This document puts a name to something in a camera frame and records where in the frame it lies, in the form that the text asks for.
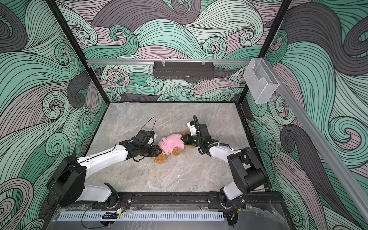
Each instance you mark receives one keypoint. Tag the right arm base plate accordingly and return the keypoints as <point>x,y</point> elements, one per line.
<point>218,200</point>

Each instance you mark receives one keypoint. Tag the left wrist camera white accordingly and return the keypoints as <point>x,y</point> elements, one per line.
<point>152,136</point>

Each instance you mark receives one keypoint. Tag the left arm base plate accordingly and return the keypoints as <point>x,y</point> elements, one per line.
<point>115,200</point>

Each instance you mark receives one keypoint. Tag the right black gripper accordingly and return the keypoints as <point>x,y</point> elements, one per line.
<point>188,141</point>

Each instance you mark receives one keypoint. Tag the pink teddy hoodie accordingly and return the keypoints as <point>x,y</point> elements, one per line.
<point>170,143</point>

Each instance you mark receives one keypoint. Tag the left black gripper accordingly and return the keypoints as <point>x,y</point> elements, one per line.
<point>155,150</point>

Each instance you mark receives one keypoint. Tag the clear acrylic wall box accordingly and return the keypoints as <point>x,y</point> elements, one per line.
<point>260,78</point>

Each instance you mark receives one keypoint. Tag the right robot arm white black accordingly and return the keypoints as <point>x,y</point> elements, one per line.
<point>247,171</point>

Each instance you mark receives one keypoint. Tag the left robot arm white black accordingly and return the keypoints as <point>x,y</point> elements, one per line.
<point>68,183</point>

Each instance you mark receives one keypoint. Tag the black perforated wall tray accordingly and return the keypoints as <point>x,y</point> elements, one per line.
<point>183,70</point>

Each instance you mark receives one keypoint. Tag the white slotted cable duct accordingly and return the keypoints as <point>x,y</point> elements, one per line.
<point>144,216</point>

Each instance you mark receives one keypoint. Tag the back aluminium rail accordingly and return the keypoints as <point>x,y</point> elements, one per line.
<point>132,61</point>

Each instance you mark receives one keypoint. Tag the brown teddy bear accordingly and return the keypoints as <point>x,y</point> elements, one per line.
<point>162,157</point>

